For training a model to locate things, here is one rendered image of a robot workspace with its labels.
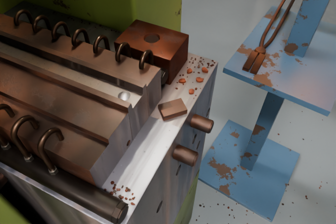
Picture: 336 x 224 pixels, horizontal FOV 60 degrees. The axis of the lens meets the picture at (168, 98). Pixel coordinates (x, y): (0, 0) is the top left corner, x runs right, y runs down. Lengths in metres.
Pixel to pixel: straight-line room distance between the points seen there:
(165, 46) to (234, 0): 2.17
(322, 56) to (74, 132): 0.78
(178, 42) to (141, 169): 0.24
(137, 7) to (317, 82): 0.53
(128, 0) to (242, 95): 1.29
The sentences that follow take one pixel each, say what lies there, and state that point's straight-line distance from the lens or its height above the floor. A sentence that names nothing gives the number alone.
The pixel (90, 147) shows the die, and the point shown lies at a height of 0.98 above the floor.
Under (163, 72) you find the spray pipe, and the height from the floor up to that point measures 0.97.
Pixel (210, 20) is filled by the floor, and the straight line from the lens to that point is 2.40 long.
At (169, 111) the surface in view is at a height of 0.93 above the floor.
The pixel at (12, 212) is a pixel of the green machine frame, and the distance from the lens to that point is 0.58.
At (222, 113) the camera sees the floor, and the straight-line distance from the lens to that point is 1.71.
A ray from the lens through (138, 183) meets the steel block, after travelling 0.45.
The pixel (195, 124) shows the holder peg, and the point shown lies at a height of 0.88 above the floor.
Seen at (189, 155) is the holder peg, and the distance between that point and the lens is 0.51.
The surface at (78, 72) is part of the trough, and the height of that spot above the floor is 0.99.
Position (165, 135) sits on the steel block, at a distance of 0.49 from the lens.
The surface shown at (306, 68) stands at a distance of 0.93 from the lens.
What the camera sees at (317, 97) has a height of 0.75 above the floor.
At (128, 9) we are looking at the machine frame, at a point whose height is 0.98.
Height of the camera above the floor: 1.32
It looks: 49 degrees down
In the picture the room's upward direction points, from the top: straight up
